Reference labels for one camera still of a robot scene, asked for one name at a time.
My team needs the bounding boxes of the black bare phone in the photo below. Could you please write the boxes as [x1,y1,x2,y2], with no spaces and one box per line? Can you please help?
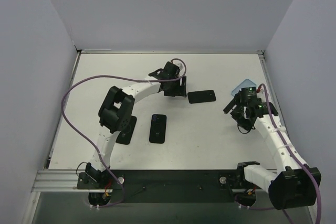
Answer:
[187,90,216,104]

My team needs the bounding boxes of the light blue phone case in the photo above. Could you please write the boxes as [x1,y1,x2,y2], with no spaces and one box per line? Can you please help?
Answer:
[230,79,256,97]

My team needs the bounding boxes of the small black cased phone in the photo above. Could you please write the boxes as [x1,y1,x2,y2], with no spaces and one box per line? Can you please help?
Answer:
[149,114,167,144]

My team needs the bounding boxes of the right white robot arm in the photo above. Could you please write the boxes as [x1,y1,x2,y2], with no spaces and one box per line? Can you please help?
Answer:
[223,87,321,210]

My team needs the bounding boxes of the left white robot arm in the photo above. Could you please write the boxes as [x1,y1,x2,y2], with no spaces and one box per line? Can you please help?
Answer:
[77,58,186,189]

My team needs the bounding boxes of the large black cased phone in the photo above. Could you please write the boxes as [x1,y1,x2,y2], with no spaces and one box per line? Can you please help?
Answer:
[116,116,137,145]

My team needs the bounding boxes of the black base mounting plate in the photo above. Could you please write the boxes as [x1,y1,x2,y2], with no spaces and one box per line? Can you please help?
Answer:
[77,169,255,205]

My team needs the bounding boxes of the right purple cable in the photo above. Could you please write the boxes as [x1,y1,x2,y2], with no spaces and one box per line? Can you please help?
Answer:
[258,83,322,224]

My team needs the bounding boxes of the purple cable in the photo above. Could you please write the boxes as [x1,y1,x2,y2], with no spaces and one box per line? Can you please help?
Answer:
[258,83,322,224]
[61,58,187,206]

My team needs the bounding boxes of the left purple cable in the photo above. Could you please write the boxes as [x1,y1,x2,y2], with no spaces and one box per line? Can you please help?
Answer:
[61,58,187,206]

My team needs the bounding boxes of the aluminium front frame rail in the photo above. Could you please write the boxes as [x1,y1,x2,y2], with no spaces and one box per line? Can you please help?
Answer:
[31,170,78,193]

